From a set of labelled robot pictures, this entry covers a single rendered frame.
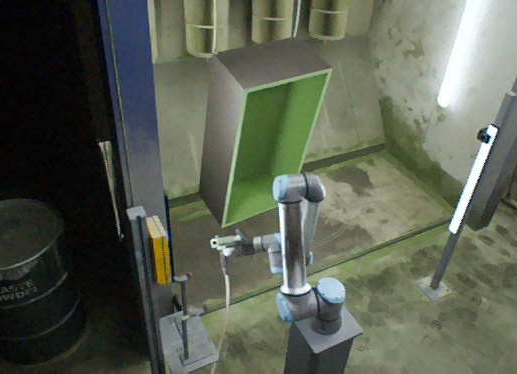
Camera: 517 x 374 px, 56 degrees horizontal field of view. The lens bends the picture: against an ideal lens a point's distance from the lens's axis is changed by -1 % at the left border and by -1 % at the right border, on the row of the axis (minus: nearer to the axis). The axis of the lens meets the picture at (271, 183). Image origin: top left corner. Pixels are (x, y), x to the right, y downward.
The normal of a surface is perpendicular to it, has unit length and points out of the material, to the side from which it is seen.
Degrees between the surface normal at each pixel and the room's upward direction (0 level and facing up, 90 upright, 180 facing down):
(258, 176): 12
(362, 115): 57
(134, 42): 90
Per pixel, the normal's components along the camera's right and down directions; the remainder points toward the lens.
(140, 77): 0.47, 0.56
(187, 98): 0.44, 0.04
